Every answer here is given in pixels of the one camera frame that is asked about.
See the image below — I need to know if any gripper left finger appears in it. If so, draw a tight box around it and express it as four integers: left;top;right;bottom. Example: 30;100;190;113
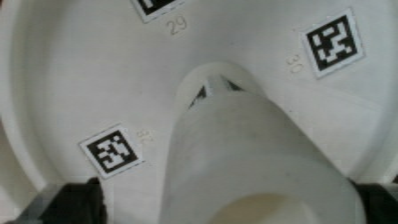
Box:
7;177;108;224

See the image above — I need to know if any white cylindrical table leg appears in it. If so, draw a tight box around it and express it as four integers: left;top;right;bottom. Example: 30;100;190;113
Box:
158;74;370;224

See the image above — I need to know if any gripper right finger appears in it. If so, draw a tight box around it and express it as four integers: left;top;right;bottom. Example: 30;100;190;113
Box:
352;182;398;224

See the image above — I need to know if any white round table top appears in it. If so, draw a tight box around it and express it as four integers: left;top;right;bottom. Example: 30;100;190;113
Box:
0;0;398;224

